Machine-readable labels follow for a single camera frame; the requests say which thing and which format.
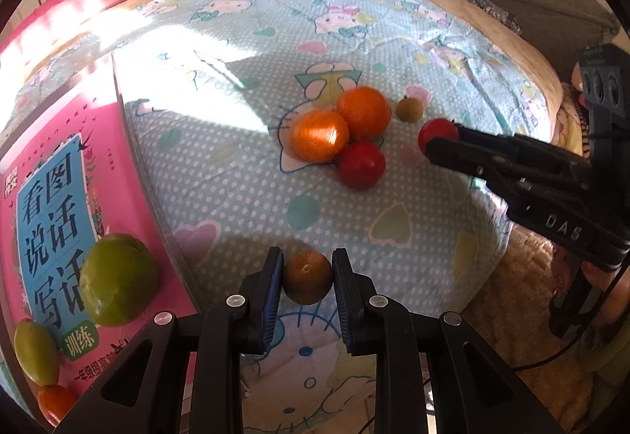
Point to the cartoon cat printed blanket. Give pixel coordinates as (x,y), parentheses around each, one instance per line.
(418,45)

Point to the red tomato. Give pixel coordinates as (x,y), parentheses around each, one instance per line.
(361,165)
(435,130)

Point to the small mandarin orange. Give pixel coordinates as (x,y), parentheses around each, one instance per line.
(306,277)

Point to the small yellow tomato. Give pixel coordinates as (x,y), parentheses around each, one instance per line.
(410,109)

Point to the dark patterned pillow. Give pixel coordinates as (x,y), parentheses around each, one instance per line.
(492,8)

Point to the yellow striped cloth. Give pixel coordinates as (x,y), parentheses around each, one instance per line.
(571,119)

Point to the beige fluffy rug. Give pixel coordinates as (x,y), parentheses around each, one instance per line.
(531,296)

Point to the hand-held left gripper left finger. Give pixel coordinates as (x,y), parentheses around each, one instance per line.
(272,301)

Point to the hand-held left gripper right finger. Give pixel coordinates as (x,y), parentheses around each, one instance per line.
(344,306)

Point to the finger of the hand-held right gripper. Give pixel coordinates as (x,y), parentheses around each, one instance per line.
(462,156)
(517,148)

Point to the small green jujube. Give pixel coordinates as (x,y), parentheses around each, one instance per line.
(35,350)

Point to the large green jujube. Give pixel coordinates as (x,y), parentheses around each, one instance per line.
(118,286)

